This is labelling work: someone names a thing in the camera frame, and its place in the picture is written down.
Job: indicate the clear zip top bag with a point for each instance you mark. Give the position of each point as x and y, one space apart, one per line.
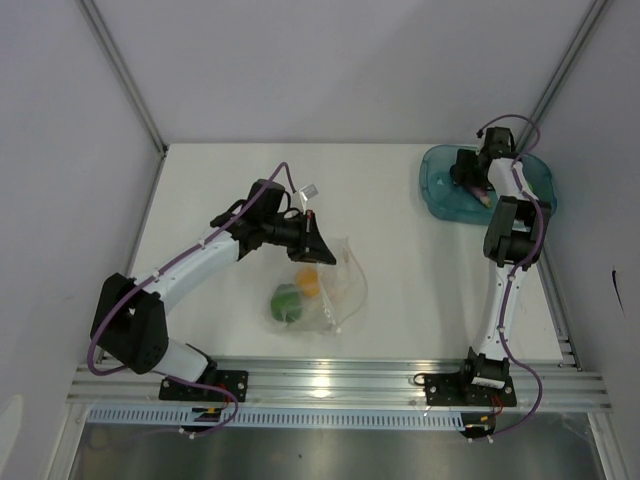
344 292

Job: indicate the green toy pepper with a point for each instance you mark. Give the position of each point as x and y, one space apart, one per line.
286 304

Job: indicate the white slotted cable duct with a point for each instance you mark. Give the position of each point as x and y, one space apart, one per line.
280 418

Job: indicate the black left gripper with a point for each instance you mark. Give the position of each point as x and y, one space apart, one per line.
310 245

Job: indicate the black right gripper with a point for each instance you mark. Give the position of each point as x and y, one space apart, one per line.
466 159

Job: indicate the aluminium mounting rail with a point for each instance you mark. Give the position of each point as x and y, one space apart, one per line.
352 384

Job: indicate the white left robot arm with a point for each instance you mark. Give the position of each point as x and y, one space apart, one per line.
130 322

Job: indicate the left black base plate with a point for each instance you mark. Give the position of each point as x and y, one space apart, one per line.
233 381

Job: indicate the aluminium frame post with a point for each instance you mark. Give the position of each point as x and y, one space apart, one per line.
114 57
579 40

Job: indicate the teal plastic bin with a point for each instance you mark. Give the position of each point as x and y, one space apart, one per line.
449 202

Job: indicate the purple toy eggplant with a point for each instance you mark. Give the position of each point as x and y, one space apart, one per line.
481 195

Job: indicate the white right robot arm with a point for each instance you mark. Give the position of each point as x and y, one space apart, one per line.
512 244

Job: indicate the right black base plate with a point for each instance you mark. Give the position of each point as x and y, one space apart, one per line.
448 390

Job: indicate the left aluminium frame post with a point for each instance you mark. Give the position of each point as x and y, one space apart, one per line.
114 57

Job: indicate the yellow toy pepper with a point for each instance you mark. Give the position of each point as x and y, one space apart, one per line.
308 282

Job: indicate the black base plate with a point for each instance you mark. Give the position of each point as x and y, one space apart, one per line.
448 390
233 381

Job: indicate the right aluminium frame post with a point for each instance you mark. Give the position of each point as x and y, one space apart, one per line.
579 40

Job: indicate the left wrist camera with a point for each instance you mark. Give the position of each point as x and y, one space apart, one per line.
302 197

